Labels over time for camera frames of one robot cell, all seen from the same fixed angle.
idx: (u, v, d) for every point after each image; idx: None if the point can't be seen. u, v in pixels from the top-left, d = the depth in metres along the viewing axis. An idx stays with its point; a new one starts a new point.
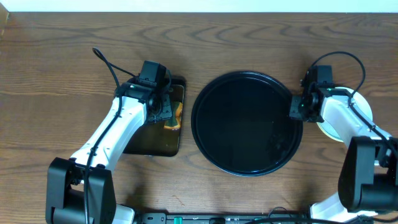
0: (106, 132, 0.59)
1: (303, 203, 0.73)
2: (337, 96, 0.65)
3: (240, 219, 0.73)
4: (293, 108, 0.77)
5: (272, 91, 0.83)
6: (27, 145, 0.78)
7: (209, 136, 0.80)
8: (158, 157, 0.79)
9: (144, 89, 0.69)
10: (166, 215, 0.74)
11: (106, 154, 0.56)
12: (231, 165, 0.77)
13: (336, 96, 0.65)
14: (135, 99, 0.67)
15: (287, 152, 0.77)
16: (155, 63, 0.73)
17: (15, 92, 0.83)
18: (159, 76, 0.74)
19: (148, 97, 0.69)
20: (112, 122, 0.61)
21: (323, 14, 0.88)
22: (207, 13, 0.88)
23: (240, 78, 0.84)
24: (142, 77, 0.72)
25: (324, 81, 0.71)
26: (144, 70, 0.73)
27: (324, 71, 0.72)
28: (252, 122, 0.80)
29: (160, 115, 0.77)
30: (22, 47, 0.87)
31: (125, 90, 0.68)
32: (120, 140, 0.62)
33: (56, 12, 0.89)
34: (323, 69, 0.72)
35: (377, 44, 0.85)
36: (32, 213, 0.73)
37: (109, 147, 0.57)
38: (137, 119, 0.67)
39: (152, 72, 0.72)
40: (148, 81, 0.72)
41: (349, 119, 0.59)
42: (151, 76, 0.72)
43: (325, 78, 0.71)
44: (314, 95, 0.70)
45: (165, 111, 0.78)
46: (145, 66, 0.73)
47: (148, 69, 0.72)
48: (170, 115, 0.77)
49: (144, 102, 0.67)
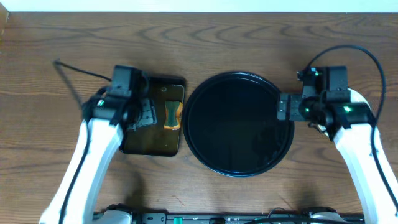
0: (76, 181, 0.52)
1: (303, 203, 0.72)
2: (357, 124, 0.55)
3: (240, 219, 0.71)
4: (293, 111, 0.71)
5: (263, 91, 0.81)
6: (27, 145, 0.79)
7: (201, 135, 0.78)
8: (158, 157, 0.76)
9: (116, 102, 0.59)
10: (166, 215, 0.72)
11: (80, 208, 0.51)
12: (221, 166, 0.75)
13: (356, 124, 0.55)
14: (105, 119, 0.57)
15: (278, 153, 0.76)
16: (127, 68, 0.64)
17: (16, 93, 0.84)
18: (134, 82, 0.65)
19: (122, 113, 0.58)
20: (82, 165, 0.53)
21: (324, 14, 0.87)
22: (207, 13, 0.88)
23: (232, 79, 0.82)
24: (113, 86, 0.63)
25: (339, 90, 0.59)
26: (114, 78, 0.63)
27: (337, 74, 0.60)
28: (245, 123, 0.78)
29: (142, 122, 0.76)
30: (23, 48, 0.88)
31: (92, 110, 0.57)
32: (96, 179, 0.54)
33: (58, 13, 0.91)
34: (335, 74, 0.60)
35: (378, 44, 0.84)
36: (32, 213, 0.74)
37: (83, 199, 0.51)
38: (112, 144, 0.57)
39: (125, 79, 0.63)
40: (122, 90, 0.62)
41: (365, 182, 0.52)
42: (124, 84, 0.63)
43: (339, 84, 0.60)
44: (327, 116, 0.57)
45: (145, 116, 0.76)
46: (116, 73, 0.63)
47: (121, 76, 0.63)
48: (152, 121, 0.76)
49: (116, 122, 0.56)
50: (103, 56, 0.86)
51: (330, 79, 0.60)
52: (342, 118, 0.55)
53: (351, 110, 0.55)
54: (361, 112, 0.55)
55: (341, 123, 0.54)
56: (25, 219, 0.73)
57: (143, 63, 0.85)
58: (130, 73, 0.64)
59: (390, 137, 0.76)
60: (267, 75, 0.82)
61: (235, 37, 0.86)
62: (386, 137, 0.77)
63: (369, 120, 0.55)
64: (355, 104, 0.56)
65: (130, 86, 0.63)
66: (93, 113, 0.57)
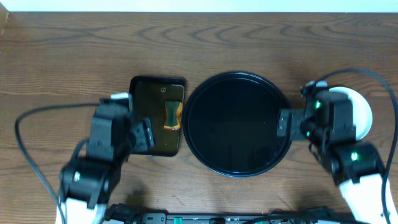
0: None
1: (303, 203, 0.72)
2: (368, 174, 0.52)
3: (240, 219, 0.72)
4: (293, 130, 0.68)
5: (263, 91, 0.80)
6: (27, 145, 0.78)
7: (201, 136, 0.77)
8: (158, 157, 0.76)
9: (96, 169, 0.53)
10: (166, 215, 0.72)
11: None
12: (221, 166, 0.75)
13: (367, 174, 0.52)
14: (86, 190, 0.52)
15: (278, 154, 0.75)
16: (106, 121, 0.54)
17: (16, 93, 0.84)
18: (117, 133, 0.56)
19: (104, 179, 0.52)
20: None
21: (324, 14, 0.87)
22: (207, 13, 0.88)
23: (232, 79, 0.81)
24: (92, 140, 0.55)
25: (343, 127, 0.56)
26: (93, 132, 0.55)
27: (345, 114, 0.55)
28: (245, 124, 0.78)
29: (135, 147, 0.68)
30: (23, 48, 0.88)
31: (68, 182, 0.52)
32: None
33: (58, 13, 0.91)
34: (339, 107, 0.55)
35: (378, 44, 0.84)
36: (32, 213, 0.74)
37: None
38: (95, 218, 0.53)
39: (106, 134, 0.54)
40: (104, 147, 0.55)
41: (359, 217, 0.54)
42: (105, 140, 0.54)
43: (345, 121, 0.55)
44: (334, 163, 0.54)
45: (137, 141, 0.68)
46: (95, 127, 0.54)
47: (101, 129, 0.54)
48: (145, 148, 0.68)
49: (97, 193, 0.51)
50: (103, 56, 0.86)
51: (336, 119, 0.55)
52: (351, 170, 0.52)
53: (360, 159, 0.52)
54: (369, 160, 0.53)
55: (349, 175, 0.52)
56: (25, 219, 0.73)
57: (143, 62, 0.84)
58: (111, 128, 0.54)
59: (390, 137, 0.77)
60: (267, 75, 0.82)
61: (235, 37, 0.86)
62: (386, 137, 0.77)
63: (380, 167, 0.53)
64: (363, 150, 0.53)
65: (112, 143, 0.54)
66: (71, 185, 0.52)
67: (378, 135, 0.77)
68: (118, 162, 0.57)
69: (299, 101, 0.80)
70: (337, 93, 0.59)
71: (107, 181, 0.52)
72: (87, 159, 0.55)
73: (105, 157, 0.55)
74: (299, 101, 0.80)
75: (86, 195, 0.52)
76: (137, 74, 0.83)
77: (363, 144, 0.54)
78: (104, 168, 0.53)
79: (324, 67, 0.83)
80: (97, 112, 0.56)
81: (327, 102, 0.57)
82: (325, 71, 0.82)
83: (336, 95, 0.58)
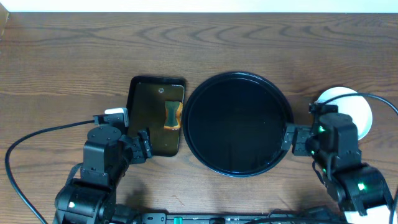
0: None
1: (303, 203, 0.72)
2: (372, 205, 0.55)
3: (240, 219, 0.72)
4: (298, 147, 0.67)
5: (263, 91, 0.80)
6: (27, 145, 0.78)
7: (201, 136, 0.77)
8: (158, 157, 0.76)
9: (92, 195, 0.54)
10: (166, 215, 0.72)
11: None
12: (222, 166, 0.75)
13: (371, 206, 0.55)
14: (82, 215, 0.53)
15: (278, 153, 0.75)
16: (99, 148, 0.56)
17: (16, 93, 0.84)
18: (109, 158, 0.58)
19: (99, 205, 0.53)
20: None
21: (323, 14, 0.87)
22: (207, 13, 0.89)
23: (232, 79, 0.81)
24: (86, 168, 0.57)
25: (348, 154, 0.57)
26: (86, 159, 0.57)
27: (349, 140, 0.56)
28: (245, 124, 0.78)
29: (135, 160, 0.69)
30: (23, 48, 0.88)
31: (65, 206, 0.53)
32: None
33: (58, 13, 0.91)
34: (344, 135, 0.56)
35: (377, 44, 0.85)
36: (31, 213, 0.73)
37: None
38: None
39: (99, 160, 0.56)
40: (97, 172, 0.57)
41: None
42: (98, 167, 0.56)
43: (350, 147, 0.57)
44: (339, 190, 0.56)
45: (137, 156, 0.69)
46: (87, 154, 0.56)
47: (94, 156, 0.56)
48: (143, 160, 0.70)
49: (94, 218, 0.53)
50: (103, 56, 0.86)
51: (339, 145, 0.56)
52: (357, 201, 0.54)
53: (367, 190, 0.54)
54: (375, 188, 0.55)
55: (356, 205, 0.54)
56: (25, 219, 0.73)
57: (143, 62, 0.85)
58: (103, 154, 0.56)
59: (389, 137, 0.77)
60: (267, 76, 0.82)
61: (235, 37, 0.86)
62: (385, 137, 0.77)
63: (385, 198, 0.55)
64: (369, 180, 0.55)
65: (104, 169, 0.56)
66: (67, 211, 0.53)
67: (377, 135, 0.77)
68: (114, 185, 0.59)
69: (298, 101, 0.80)
70: (341, 117, 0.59)
71: (102, 207, 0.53)
72: (83, 185, 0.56)
73: (99, 182, 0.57)
74: (299, 101, 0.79)
75: (81, 221, 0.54)
76: (137, 74, 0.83)
77: (369, 172, 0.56)
78: (99, 194, 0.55)
79: (324, 67, 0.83)
80: (90, 139, 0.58)
81: (331, 129, 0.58)
82: (325, 71, 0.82)
83: (341, 122, 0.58)
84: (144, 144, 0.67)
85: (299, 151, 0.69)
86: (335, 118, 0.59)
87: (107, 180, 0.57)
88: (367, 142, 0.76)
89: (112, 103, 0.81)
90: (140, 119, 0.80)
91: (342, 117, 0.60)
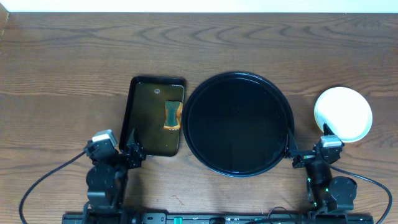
0: None
1: (303, 203, 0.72)
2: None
3: (240, 219, 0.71)
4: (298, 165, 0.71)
5: (263, 91, 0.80)
6: (27, 145, 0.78)
7: (201, 135, 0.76)
8: (158, 157, 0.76)
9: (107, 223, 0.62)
10: (166, 215, 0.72)
11: None
12: (222, 166, 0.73)
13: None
14: None
15: (278, 153, 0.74)
16: (101, 193, 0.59)
17: (15, 93, 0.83)
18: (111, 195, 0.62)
19: None
20: None
21: (323, 14, 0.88)
22: (207, 13, 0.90)
23: (232, 79, 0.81)
24: (93, 206, 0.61)
25: (336, 213, 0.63)
26: (92, 201, 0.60)
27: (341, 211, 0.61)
28: (245, 124, 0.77)
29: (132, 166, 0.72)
30: (23, 48, 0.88)
31: None
32: None
33: (58, 13, 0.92)
34: (341, 210, 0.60)
35: (377, 43, 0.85)
36: (31, 213, 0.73)
37: None
38: None
39: (103, 201, 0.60)
40: (105, 206, 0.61)
41: None
42: (104, 203, 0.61)
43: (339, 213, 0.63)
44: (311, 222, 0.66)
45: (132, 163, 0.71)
46: (91, 198, 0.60)
47: (97, 199, 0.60)
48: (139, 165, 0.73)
49: None
50: (104, 56, 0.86)
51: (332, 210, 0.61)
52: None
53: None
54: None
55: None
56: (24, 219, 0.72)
57: (143, 62, 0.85)
58: (104, 196, 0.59)
59: (390, 137, 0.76)
60: (267, 75, 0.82)
61: (235, 37, 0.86)
62: (386, 137, 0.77)
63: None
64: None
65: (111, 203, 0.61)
66: None
67: (377, 135, 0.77)
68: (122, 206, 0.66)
69: (299, 101, 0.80)
70: (348, 191, 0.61)
71: None
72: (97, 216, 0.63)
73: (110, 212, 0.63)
74: (299, 101, 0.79)
75: None
76: (137, 74, 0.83)
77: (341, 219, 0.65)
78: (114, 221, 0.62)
79: (324, 68, 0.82)
80: (89, 184, 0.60)
81: (334, 198, 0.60)
82: (325, 71, 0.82)
83: (345, 195, 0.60)
84: (137, 153, 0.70)
85: (298, 167, 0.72)
86: (343, 191, 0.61)
87: (116, 208, 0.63)
88: (367, 142, 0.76)
89: (112, 103, 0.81)
90: (139, 119, 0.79)
91: (349, 189, 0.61)
